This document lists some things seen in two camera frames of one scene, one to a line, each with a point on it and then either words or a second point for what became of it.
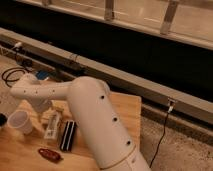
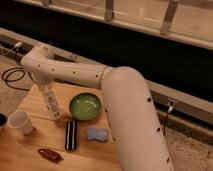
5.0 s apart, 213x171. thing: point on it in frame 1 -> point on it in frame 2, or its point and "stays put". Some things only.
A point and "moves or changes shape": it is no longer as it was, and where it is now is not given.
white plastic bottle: x=52 y=124 moves or changes shape
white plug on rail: x=18 y=44 stays put
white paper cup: x=19 y=119 stays put
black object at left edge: x=3 y=119 stays put
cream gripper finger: x=47 y=115 -> x=45 y=86
